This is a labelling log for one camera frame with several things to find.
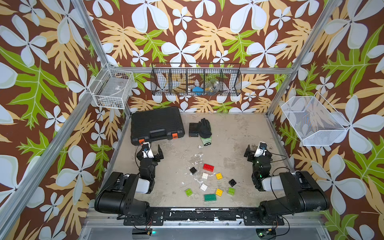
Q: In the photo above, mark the yellow lego brick upper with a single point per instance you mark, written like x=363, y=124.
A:
x=219, y=176

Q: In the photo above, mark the small black box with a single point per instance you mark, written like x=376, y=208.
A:
x=194, y=130

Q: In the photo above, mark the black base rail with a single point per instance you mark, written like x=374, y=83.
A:
x=157, y=216

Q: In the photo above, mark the yellow lego brick lower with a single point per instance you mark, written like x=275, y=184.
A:
x=219, y=192

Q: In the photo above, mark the black and green glove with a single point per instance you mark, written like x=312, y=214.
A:
x=205, y=132

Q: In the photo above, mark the red 2x4 lego brick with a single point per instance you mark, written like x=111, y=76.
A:
x=208, y=168

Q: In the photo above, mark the black plastic tool case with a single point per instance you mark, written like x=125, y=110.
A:
x=155, y=125

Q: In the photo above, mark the black 2x2 lego brick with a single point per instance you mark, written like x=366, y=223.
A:
x=232, y=183

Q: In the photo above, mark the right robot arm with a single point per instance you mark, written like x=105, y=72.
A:
x=294, y=192

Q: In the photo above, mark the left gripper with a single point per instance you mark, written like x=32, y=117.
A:
x=149, y=159

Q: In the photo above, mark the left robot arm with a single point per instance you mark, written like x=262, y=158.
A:
x=117, y=196

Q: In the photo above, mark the black wire basket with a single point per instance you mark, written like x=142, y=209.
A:
x=181, y=78

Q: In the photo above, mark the yellow lego brick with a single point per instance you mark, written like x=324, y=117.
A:
x=219, y=192
x=219, y=176

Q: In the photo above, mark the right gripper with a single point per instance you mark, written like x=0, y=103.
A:
x=255, y=157

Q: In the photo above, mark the white mesh basket right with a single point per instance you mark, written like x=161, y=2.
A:
x=316, y=122

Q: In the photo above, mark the blue object in basket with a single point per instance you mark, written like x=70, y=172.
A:
x=197, y=91

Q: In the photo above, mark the dark green 2x4 lego brick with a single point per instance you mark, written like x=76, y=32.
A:
x=210, y=197

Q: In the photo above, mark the black lego plate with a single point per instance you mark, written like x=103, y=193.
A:
x=193, y=170

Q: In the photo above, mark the white wire basket left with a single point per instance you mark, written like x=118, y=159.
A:
x=113, y=87

